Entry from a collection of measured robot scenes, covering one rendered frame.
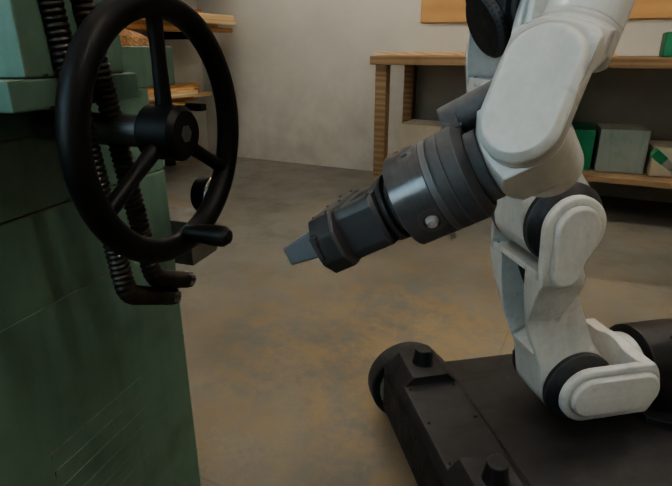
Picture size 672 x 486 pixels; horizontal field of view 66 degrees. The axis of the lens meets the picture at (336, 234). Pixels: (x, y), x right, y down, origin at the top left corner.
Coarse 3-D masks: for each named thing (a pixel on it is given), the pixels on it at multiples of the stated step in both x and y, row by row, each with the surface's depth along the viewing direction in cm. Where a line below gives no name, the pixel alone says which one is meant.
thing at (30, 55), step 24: (0, 0) 47; (24, 0) 48; (96, 0) 56; (0, 24) 48; (24, 24) 48; (72, 24) 53; (0, 48) 48; (24, 48) 48; (48, 48) 51; (120, 48) 60; (0, 72) 49; (24, 72) 49; (48, 72) 51; (120, 72) 61
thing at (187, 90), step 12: (132, 24) 306; (144, 24) 314; (168, 24) 332; (216, 24) 373; (228, 24) 376; (168, 36) 376; (180, 36) 371; (180, 84) 388; (192, 84) 388; (180, 96) 352; (192, 96) 374; (192, 108) 386; (204, 108) 386
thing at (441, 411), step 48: (384, 384) 125; (432, 384) 115; (480, 384) 119; (432, 432) 101; (480, 432) 101; (528, 432) 104; (576, 432) 104; (624, 432) 104; (432, 480) 96; (480, 480) 87; (528, 480) 93; (576, 480) 93; (624, 480) 93
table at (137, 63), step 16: (128, 48) 74; (144, 48) 77; (128, 64) 75; (144, 64) 78; (0, 80) 47; (16, 80) 48; (32, 80) 50; (48, 80) 51; (128, 80) 62; (144, 80) 78; (0, 96) 48; (16, 96) 48; (32, 96) 50; (48, 96) 51; (128, 96) 62; (0, 112) 48; (16, 112) 48
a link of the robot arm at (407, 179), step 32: (384, 160) 47; (416, 160) 44; (352, 192) 53; (384, 192) 47; (416, 192) 44; (320, 224) 46; (352, 224) 46; (384, 224) 46; (416, 224) 45; (448, 224) 44; (320, 256) 46; (352, 256) 47
